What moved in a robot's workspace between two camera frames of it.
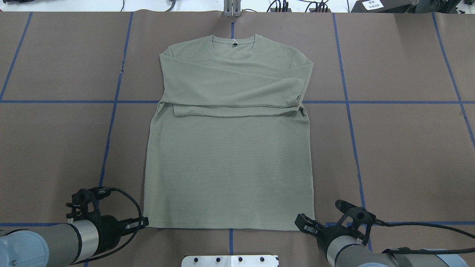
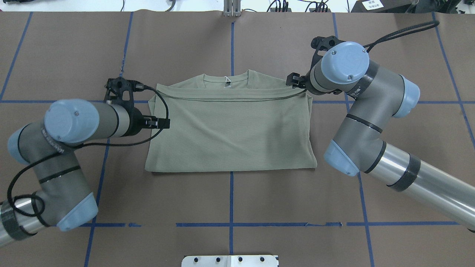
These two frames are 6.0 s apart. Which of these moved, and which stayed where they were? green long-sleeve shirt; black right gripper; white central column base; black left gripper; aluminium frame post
Moved: green long-sleeve shirt; black right gripper; black left gripper
Stayed: aluminium frame post; white central column base
